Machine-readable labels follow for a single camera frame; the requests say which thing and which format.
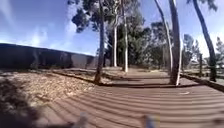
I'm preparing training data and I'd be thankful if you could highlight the pale thin tree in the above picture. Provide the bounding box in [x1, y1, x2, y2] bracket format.
[109, 0, 120, 68]
[119, 0, 130, 73]

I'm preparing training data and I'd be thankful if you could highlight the slender grey tree trunk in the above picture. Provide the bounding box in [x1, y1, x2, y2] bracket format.
[67, 0, 111, 85]

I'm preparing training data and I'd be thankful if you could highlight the group of dark trees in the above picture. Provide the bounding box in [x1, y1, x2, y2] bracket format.
[103, 6, 203, 70]

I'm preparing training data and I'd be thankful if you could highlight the red brick path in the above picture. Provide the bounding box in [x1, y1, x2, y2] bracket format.
[34, 67, 224, 128]

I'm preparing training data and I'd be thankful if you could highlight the thin leaning tree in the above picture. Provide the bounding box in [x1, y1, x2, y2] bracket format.
[153, 0, 174, 73]

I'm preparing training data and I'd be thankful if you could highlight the robot's own part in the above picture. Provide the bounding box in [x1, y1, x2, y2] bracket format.
[143, 114, 160, 128]
[75, 112, 89, 128]

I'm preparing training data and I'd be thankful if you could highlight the thick pale tree trunk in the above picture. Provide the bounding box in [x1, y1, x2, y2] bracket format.
[167, 0, 183, 86]

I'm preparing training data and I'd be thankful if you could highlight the bare mulch ground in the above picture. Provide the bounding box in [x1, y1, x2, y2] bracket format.
[0, 68, 125, 128]

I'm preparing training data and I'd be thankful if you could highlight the low kerb edge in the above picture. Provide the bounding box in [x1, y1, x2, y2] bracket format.
[180, 73, 224, 93]

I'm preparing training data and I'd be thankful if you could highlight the leaning dark tree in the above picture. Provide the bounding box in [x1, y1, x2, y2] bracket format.
[187, 0, 218, 83]

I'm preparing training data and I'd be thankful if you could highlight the long dark wall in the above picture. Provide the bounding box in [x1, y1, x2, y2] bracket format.
[0, 42, 100, 71]

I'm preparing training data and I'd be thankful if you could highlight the dark post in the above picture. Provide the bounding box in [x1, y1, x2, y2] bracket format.
[198, 53, 204, 78]

